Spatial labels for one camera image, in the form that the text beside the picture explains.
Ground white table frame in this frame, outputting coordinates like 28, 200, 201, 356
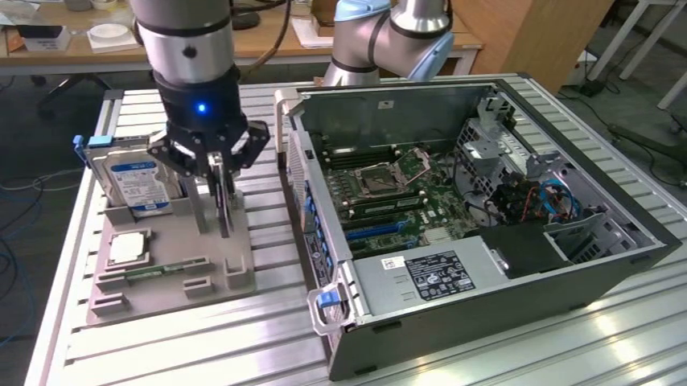
587, 0, 687, 109

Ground black lamp base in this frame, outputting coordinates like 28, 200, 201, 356
231, 7, 263, 31

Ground silver socket cover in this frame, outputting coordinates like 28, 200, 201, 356
394, 146, 434, 187

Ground black power adapter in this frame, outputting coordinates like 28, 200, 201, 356
578, 79, 608, 98

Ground white round dish on box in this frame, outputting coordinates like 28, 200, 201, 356
87, 23, 141, 55

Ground cardboard box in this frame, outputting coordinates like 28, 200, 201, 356
309, 0, 339, 25

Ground black plastic cover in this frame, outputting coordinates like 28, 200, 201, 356
479, 223, 575, 281

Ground black camera cable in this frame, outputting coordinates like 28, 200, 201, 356
249, 0, 295, 70

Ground black open PC case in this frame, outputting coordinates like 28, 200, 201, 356
272, 78, 683, 382

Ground black chair base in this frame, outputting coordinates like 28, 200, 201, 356
31, 72, 117, 120

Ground grey power supply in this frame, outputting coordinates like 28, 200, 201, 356
351, 235, 510, 318

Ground white paper stack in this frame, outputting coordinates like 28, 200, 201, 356
291, 18, 337, 49

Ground black internal cable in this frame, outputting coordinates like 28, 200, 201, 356
454, 154, 487, 221
464, 191, 507, 227

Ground grey drive bracket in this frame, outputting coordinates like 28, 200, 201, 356
542, 211, 628, 263

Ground hard disk with blue carrier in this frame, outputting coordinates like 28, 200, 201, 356
72, 130, 184, 221

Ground white box with black lid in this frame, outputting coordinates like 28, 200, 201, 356
15, 24, 72, 52

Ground grey parts rack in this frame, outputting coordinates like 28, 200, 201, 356
85, 160, 259, 327

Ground silver CPU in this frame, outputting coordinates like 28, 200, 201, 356
108, 232, 151, 265

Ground blue floor cable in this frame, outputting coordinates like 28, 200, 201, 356
0, 188, 45, 351

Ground black stand foot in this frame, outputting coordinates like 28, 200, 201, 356
608, 121, 687, 157

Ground green motherboard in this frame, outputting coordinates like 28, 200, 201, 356
313, 136, 484, 259

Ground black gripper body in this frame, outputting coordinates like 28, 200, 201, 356
151, 66, 252, 154

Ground blue expansion slot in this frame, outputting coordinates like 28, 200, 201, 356
343, 224, 403, 239

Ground blue data wire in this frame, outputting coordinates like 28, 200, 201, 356
538, 178, 582, 223

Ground CPU socket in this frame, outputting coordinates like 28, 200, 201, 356
355, 162, 403, 199

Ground wooden cabinet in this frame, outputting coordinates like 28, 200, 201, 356
466, 0, 618, 94

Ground metal disk bay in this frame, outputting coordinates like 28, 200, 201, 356
455, 117, 544, 195

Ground blue case latch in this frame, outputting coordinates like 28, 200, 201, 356
316, 291, 344, 311

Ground green RAM stick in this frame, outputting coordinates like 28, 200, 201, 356
123, 263, 189, 279

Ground wooden desk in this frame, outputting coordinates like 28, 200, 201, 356
0, 0, 484, 77

